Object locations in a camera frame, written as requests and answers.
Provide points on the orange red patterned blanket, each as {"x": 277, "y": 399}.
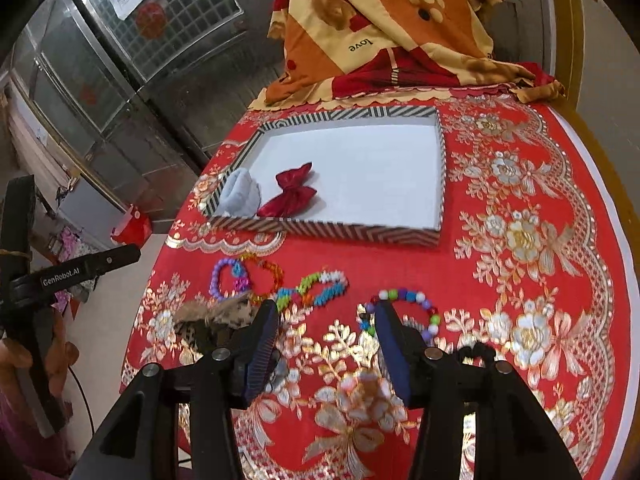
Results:
{"x": 340, "y": 49}

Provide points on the red box on floor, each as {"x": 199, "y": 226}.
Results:
{"x": 134, "y": 228}

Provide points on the leopard print ribbon bow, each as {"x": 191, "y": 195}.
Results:
{"x": 234, "y": 312}

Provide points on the red gold floral tablecloth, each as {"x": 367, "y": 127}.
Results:
{"x": 533, "y": 258}

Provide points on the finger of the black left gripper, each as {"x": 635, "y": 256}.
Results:
{"x": 88, "y": 267}

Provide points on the light blue fuzzy scrunchie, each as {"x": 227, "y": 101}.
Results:
{"x": 240, "y": 196}

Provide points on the striped tray white inside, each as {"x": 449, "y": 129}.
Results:
{"x": 379, "y": 173}

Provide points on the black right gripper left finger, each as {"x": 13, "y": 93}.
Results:
{"x": 138, "y": 437}

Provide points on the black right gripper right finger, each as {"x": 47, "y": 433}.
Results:
{"x": 514, "y": 437}

